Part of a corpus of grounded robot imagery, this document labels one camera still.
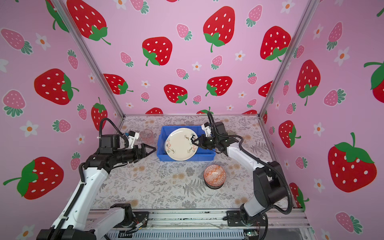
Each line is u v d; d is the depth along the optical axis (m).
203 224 0.73
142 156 0.64
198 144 0.79
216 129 0.67
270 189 0.44
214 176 0.82
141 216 0.75
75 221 0.39
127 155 0.64
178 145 0.84
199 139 0.78
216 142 0.67
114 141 0.58
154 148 0.70
